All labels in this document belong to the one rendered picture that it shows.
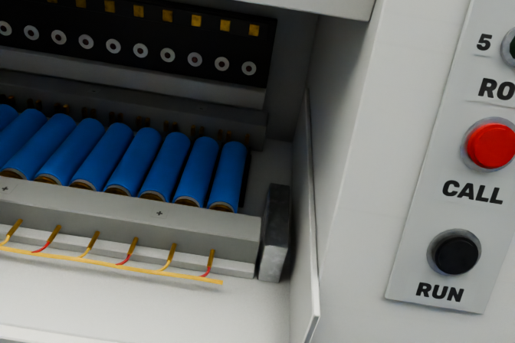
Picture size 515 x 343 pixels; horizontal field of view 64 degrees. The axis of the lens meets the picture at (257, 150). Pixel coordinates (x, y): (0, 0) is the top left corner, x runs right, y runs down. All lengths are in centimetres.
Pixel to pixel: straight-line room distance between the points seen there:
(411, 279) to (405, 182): 4
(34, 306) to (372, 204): 16
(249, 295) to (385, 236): 9
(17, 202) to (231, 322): 12
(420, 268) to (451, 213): 3
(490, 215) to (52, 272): 20
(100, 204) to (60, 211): 2
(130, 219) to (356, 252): 12
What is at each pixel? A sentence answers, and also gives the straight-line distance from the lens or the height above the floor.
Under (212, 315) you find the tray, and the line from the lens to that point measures 22.
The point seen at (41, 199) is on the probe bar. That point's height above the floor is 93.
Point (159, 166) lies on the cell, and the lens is 26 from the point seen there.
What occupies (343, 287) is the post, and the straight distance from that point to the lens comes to 18.
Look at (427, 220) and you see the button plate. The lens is 17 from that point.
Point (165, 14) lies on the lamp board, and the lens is 31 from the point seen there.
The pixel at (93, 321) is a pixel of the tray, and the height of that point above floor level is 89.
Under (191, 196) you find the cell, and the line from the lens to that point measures 24.
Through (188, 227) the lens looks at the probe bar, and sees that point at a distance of 22.
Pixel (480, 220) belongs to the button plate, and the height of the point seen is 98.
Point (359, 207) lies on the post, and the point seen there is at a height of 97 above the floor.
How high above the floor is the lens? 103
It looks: 17 degrees down
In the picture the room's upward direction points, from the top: 9 degrees clockwise
